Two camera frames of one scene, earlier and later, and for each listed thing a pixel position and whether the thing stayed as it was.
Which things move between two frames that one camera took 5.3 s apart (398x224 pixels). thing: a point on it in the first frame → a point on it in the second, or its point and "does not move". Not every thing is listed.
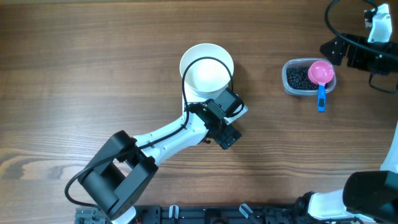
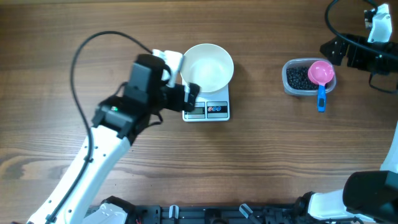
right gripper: x=354 y=59 does not move
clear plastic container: x=295 y=79 does not move
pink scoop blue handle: x=320 y=73 does not move
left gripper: x=227 y=134 → x=181 y=93
